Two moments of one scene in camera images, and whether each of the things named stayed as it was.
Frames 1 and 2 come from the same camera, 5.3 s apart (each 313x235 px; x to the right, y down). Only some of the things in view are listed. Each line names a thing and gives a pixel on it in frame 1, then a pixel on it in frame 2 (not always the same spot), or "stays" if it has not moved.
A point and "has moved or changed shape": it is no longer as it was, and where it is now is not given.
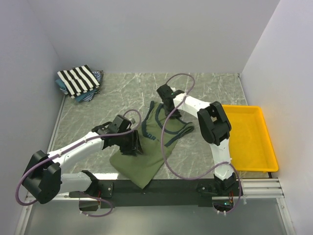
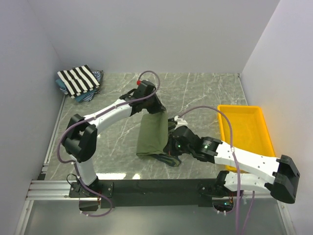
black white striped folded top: x=78 y=80 stays
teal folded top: x=61 y=84 stays
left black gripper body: x=117 y=142 to x=145 y=101
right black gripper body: x=167 y=110 to x=175 y=149
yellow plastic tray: x=251 y=149 stays
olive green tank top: x=158 y=131 has moved or changed shape
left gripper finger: x=130 y=144 to x=154 y=105
